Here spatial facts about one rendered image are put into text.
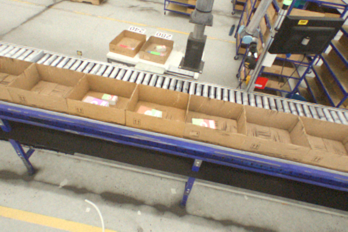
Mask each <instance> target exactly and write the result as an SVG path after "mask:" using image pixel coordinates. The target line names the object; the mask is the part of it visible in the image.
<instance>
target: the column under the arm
mask: <svg viewBox="0 0 348 232"><path fill-rule="evenodd" d="M192 35H193V32H190V34H189V36H188V39H187V45H186V48H185V55H183V57H182V60H181V62H180V63H179V66H178V68H180V69H184V70H189V71H191V72H195V73H199V74H202V71H203V68H204V63H205V61H204V60H202V56H203V52H204V48H205V43H206V41H207V35H204V36H203V38H202V39H195V38H194V37H193V36H192Z"/></svg>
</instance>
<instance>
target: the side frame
mask: <svg viewBox="0 0 348 232"><path fill-rule="evenodd" d="M11 113H12V114H11ZM20 115H21V116H20ZM28 116H30V117H31V118H29V117H28ZM0 118H1V119H6V120H12V121H17V122H22V123H24V124H25V123H27V124H30V125H35V126H41V127H46V128H51V129H57V130H60V131H63V132H68V133H73V134H79V135H84V136H90V137H94V138H97V139H102V140H108V141H113V142H118V143H123V144H129V145H130V146H135V147H140V148H145V149H150V150H156V151H161V152H164V153H169V154H174V155H179V156H185V157H190V158H195V159H196V160H201V161H207V162H212V163H217V164H222V165H225V166H230V167H236V168H241V169H246V170H249V171H254V172H259V173H265V174H268V175H273V176H275V177H281V178H286V179H292V180H297V181H300V182H305V183H311V184H316V185H319V186H323V187H329V188H333V189H337V190H341V191H346V192H348V176H344V175H339V174H335V173H330V172H327V171H321V170H316V169H311V168H308V167H303V166H297V165H292V164H287V163H284V162H278V161H273V160H269V159H265V158H259V157H256V156H251V155H246V154H240V153H235V152H232V151H227V150H222V149H216V148H211V147H205V146H202V145H200V144H194V143H189V142H184V141H178V140H174V139H170V138H165V137H160V136H154V135H149V134H144V133H139V132H136V131H132V130H127V129H122V128H116V127H111V126H105V125H103V124H98V123H92V122H87V121H81V120H77V119H71V118H68V117H63V116H60V115H54V114H49V113H43V112H38V111H35V110H29V109H24V108H19V107H13V106H8V105H5V104H0ZM38 119H39V120H38ZM47 120H48V121H47ZM56 122H57V123H56ZM65 124H66V125H67V126H66V125H65ZM74 126H75V127H74ZM83 128H84V129H83ZM92 130H93V131H92ZM102 131H103V133H102ZM111 134H112V135H111ZM120 135H121V137H120ZM129 137H130V139H129ZM138 139H140V140H139V141H138ZM148 141H149V143H148ZM156 143H158V144H156ZM166 145H168V147H166ZM175 147H177V148H175ZM184 149H186V150H184ZM194 151H196V152H195V153H194ZM203 153H205V154H204V155H203ZM213 155H215V156H213ZM222 157H224V158H222ZM232 159H234V160H233V161H232ZM242 161H243V162H242ZM251 163H253V164H252V165H251ZM261 165H262V167H261ZM271 167H272V168H271ZM276 168H277V169H276ZM281 169H282V170H281ZM280 170H281V171H280ZM291 171H292V172H291ZM290 172H291V173H290ZM299 174H301V175H299ZM309 176H312V177H309ZM320 178H321V179H320ZM330 180H331V181H330ZM340 182H342V183H341V184H340Z"/></svg>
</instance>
